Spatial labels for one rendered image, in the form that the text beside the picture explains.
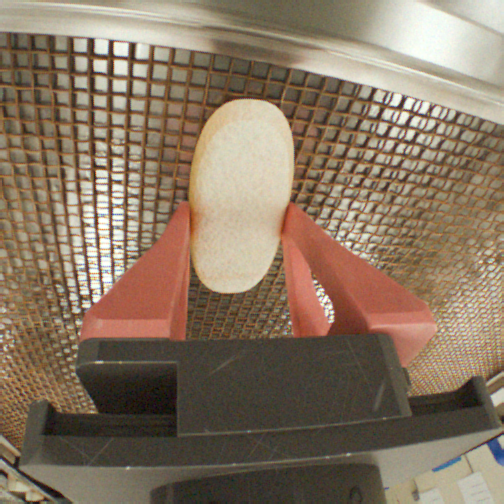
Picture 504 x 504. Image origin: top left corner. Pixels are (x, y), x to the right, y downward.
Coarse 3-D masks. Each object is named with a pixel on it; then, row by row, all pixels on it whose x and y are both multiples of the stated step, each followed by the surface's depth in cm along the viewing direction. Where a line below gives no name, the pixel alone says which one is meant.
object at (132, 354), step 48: (144, 288) 9; (96, 336) 8; (144, 336) 8; (336, 336) 8; (384, 336) 9; (96, 384) 8; (144, 384) 8; (192, 384) 7; (240, 384) 7; (288, 384) 8; (336, 384) 8; (384, 384) 8; (192, 432) 7; (240, 432) 7
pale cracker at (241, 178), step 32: (224, 128) 12; (256, 128) 12; (288, 128) 13; (224, 160) 13; (256, 160) 13; (288, 160) 13; (192, 192) 14; (224, 192) 14; (256, 192) 14; (288, 192) 14; (192, 224) 15; (224, 224) 15; (256, 224) 15; (192, 256) 17; (224, 256) 16; (256, 256) 16; (224, 288) 18
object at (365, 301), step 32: (288, 224) 15; (288, 256) 15; (320, 256) 12; (352, 256) 11; (288, 288) 15; (352, 288) 10; (384, 288) 10; (320, 320) 14; (352, 320) 10; (384, 320) 9; (416, 320) 9; (416, 352) 10
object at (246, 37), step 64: (0, 0) 8; (64, 0) 8; (128, 0) 9; (128, 64) 11; (192, 64) 11; (320, 64) 11; (384, 64) 10; (128, 128) 12; (0, 192) 14; (64, 192) 14; (384, 192) 16; (448, 192) 16; (0, 320) 20; (192, 320) 21; (256, 320) 22; (0, 384) 27; (64, 384) 27; (448, 384) 35; (0, 448) 37
